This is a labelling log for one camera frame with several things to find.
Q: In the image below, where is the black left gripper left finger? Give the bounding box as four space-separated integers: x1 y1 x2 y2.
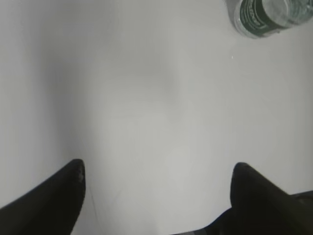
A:
0 159 86 235

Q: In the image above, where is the clear green-label water bottle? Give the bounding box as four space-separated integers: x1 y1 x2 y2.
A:
225 0 313 39

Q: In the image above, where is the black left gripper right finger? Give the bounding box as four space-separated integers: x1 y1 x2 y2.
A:
187 162 313 235

